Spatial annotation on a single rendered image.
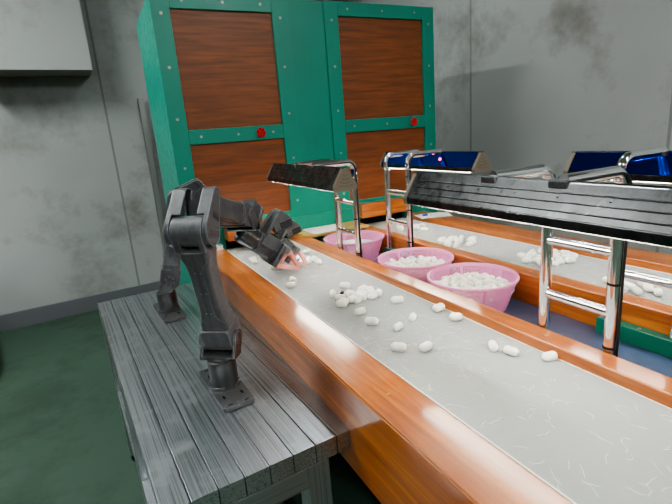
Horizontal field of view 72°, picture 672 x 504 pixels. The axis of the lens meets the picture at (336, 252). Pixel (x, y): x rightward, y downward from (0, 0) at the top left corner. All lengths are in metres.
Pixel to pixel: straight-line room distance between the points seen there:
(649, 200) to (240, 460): 0.76
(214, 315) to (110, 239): 3.06
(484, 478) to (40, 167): 3.67
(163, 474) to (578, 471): 0.65
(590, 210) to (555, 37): 2.26
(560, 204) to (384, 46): 1.79
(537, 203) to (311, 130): 1.54
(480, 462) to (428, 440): 0.08
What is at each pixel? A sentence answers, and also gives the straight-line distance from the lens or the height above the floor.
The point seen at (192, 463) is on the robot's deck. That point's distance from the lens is 0.93.
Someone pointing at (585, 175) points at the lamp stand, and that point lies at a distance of 0.86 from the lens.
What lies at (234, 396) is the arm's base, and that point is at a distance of 1.06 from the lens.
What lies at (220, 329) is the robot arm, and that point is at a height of 0.82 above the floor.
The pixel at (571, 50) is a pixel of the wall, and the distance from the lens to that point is 2.93.
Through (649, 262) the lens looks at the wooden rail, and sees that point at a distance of 1.69.
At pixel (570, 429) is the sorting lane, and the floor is 0.74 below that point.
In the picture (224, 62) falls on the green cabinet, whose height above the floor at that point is 1.53.
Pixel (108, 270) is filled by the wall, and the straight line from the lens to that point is 4.08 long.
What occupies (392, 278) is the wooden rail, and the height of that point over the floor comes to 0.76.
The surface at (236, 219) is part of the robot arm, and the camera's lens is 1.11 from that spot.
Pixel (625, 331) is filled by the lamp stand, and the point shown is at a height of 0.70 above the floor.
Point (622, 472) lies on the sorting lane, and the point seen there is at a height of 0.74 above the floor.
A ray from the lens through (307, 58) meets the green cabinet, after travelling 2.26.
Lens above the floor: 1.21
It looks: 14 degrees down
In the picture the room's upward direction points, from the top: 4 degrees counter-clockwise
